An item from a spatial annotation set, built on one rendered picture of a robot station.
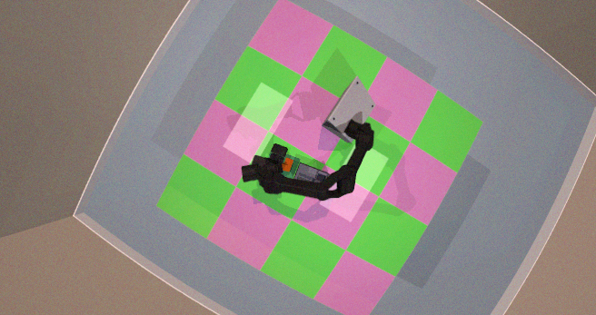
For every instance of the orange block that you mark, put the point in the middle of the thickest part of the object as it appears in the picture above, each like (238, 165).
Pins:
(287, 164)

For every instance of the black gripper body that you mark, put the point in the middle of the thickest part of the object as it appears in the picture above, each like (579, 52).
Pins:
(279, 150)

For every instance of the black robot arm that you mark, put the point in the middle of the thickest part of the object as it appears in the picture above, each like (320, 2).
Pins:
(270, 178)

